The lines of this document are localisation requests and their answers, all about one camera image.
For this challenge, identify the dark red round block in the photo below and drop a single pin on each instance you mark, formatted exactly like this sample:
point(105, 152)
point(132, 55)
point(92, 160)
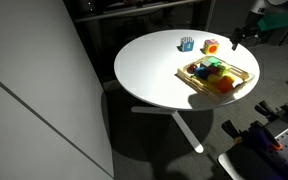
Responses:
point(192, 68)

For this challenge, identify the yellow-green block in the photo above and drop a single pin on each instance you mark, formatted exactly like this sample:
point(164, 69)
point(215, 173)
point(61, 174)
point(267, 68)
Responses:
point(224, 69)

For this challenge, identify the blue number cube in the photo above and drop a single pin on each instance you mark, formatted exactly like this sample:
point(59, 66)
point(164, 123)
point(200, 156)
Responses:
point(187, 45)

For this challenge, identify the white table base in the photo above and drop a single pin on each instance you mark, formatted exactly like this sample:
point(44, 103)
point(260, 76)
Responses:
point(184, 128)

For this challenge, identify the yellow-orange block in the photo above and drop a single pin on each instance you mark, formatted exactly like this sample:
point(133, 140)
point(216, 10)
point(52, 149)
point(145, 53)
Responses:
point(230, 78)

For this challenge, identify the gray metal shelf rail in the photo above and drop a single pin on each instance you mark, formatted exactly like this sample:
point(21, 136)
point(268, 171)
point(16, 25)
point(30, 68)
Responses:
point(134, 10)

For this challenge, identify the blue block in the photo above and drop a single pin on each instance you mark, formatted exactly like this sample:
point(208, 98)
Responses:
point(200, 71)

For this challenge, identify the yellow cube orange circle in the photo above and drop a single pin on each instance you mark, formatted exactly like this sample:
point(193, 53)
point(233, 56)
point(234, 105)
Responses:
point(211, 47)

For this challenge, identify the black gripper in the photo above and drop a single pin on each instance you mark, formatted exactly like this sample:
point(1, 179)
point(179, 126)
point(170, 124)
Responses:
point(251, 31)

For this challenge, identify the orange block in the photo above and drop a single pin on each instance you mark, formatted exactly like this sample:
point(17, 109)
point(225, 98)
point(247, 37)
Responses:
point(224, 85)

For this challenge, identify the wooden tray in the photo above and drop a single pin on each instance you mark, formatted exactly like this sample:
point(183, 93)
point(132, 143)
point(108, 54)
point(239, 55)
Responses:
point(240, 75)

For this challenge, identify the yellow round block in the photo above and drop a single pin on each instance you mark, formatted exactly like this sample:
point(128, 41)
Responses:
point(212, 78)

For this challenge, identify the green block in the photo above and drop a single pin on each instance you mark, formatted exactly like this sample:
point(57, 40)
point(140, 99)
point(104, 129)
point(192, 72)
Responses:
point(214, 61)

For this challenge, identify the gray vertical post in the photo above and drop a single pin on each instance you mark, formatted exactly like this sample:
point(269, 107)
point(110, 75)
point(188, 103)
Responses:
point(210, 13)

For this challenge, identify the black cart plate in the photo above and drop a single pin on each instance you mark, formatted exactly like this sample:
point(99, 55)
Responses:
point(250, 165)

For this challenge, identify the magenta block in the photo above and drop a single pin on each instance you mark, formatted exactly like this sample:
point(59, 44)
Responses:
point(213, 69)

